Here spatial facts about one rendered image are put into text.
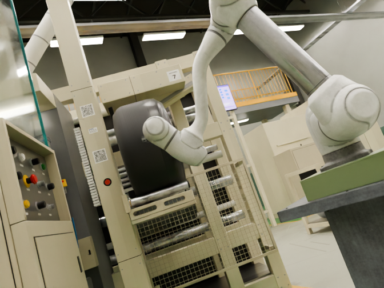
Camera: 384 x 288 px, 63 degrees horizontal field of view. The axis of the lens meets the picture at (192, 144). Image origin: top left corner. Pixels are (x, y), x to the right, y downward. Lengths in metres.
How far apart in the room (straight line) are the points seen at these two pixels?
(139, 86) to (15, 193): 1.34
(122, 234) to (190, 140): 0.79
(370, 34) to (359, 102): 12.96
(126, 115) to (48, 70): 10.93
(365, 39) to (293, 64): 12.99
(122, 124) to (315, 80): 1.02
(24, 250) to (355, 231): 1.12
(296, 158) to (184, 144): 5.18
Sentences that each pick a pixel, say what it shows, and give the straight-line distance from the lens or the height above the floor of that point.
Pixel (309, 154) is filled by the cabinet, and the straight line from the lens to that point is 6.61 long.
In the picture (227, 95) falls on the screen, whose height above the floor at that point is 2.64.
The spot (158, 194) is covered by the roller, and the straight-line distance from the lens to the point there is 1.77.
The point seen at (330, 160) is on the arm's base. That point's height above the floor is 0.77.
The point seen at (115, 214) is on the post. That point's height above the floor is 0.87.
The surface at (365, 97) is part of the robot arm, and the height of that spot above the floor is 0.91.
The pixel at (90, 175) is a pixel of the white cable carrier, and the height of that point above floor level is 1.13.
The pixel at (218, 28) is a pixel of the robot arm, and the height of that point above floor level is 1.42.
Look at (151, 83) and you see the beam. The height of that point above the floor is 1.69.
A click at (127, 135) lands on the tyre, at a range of 1.70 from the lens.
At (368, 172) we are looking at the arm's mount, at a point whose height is 0.69.
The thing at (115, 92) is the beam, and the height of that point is 1.69.
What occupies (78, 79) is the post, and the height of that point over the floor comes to 1.72.
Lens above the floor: 0.76
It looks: 11 degrees up
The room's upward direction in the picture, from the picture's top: 19 degrees counter-clockwise
